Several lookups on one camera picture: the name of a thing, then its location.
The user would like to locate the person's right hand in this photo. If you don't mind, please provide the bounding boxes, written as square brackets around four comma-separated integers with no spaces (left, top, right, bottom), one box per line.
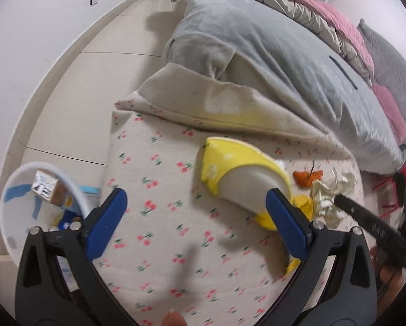
[373,244,406,313]

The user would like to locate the small brown carton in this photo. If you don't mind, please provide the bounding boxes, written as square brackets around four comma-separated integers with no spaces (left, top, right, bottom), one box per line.
[31,171,68,207]

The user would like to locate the red wire object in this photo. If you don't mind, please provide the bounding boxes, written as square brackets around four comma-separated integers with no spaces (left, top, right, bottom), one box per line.
[373,163,406,211]

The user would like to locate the white paper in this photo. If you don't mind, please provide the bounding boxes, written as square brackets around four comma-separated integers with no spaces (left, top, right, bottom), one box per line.
[310,171,356,228]

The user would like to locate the pink grey quilt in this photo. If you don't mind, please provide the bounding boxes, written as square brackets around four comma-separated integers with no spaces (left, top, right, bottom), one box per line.
[171,0,375,85]

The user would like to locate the cherry print tablecloth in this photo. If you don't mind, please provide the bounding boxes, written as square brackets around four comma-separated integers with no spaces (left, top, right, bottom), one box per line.
[99,64,370,326]

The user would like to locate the blue drink carton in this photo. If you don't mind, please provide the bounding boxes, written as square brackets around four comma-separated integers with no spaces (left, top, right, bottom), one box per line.
[52,193,84,226]

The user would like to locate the grey blanket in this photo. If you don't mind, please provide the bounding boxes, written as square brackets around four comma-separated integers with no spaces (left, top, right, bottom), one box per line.
[162,0,406,174]

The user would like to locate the person's left hand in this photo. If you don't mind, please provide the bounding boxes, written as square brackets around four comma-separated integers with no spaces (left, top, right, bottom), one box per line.
[162,309,187,326]

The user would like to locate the pink pillow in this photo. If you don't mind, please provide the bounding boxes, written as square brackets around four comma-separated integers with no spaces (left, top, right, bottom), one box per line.
[372,83,406,146]

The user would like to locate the grey pillow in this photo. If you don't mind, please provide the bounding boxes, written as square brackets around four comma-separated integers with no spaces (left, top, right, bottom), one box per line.
[357,18,406,123]

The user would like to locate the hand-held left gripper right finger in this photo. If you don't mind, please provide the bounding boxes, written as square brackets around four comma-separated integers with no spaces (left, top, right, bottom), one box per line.
[257,187,378,326]

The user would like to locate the white plastic bowl blue patches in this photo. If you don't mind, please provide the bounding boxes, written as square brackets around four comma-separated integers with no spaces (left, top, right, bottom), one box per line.
[0,162,91,257]

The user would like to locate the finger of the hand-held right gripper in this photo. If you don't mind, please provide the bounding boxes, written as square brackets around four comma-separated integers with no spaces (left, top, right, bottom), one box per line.
[333,193,406,269]

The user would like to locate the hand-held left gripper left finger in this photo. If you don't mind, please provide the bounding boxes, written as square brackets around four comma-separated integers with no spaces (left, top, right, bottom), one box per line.
[14,187,136,326]

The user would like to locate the orange peel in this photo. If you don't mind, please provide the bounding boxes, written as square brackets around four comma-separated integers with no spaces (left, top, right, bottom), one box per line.
[293,168,324,188]

